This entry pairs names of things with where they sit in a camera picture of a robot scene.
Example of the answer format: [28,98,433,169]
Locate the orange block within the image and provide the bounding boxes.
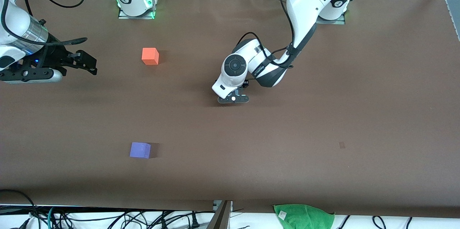
[142,47,160,65]

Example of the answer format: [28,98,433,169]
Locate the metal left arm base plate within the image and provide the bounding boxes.
[316,15,346,25]

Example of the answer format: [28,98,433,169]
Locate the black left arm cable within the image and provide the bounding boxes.
[238,0,299,68]

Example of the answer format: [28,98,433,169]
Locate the black cable with plug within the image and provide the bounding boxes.
[108,210,216,229]

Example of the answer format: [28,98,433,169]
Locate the green cloth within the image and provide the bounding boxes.
[273,204,335,229]

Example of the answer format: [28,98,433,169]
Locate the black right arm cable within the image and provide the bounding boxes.
[0,0,88,46]

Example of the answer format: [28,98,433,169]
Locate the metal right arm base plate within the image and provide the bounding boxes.
[118,8,156,20]

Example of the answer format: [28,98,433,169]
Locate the purple block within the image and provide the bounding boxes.
[130,142,152,159]

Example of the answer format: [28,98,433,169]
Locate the black looped cable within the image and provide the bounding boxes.
[0,189,42,229]

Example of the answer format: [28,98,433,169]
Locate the grey metal post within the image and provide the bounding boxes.
[207,200,233,229]

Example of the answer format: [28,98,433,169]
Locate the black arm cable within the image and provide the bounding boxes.
[238,0,299,68]
[0,0,88,46]

